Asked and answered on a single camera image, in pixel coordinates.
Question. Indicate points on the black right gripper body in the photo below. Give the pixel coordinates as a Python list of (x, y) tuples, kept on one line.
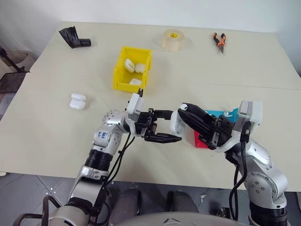
[(222, 131)]

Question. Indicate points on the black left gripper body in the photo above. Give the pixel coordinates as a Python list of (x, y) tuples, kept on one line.
[(146, 123)]

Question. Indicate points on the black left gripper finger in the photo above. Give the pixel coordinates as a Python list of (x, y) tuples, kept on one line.
[(164, 138), (164, 114)]

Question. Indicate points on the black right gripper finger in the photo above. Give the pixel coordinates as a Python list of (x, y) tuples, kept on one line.
[(198, 110), (196, 124)]

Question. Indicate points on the white earbud case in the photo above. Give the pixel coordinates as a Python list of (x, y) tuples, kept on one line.
[(76, 104), (129, 64), (175, 122), (135, 82), (139, 68), (78, 96)]

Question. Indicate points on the white earbud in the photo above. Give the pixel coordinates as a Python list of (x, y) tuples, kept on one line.
[(183, 106), (227, 115)]

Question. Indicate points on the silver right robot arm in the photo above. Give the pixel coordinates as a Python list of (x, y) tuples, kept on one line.
[(261, 179)]

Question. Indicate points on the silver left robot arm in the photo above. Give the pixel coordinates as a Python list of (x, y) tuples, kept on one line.
[(110, 137)]

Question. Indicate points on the yellow plastic bin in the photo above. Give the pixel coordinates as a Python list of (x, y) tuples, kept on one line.
[(120, 75)]

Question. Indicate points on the teal tray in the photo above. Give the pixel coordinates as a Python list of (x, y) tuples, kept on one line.
[(210, 112)]

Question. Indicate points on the red tray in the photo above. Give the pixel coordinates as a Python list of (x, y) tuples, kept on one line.
[(200, 142)]

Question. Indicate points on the orange and black pliers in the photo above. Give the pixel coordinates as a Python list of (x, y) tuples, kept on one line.
[(220, 42)]

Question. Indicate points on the beige tape roll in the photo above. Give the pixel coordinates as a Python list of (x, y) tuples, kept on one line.
[(172, 40)]

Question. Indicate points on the grey robot torso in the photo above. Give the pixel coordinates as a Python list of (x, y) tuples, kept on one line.
[(164, 220)]

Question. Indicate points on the beige round bucket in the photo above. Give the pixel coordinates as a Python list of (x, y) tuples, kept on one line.
[(24, 60)]

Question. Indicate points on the black stand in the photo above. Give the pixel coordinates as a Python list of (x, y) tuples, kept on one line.
[(10, 80)]

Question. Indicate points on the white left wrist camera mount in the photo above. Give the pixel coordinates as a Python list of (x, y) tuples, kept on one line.
[(136, 106)]

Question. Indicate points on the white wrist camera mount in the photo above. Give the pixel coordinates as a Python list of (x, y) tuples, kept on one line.
[(136, 106), (255, 113)]

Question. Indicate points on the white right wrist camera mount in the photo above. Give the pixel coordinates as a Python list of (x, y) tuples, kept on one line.
[(255, 113)]

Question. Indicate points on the black plastic bracket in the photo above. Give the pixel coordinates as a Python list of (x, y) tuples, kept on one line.
[(73, 37)]

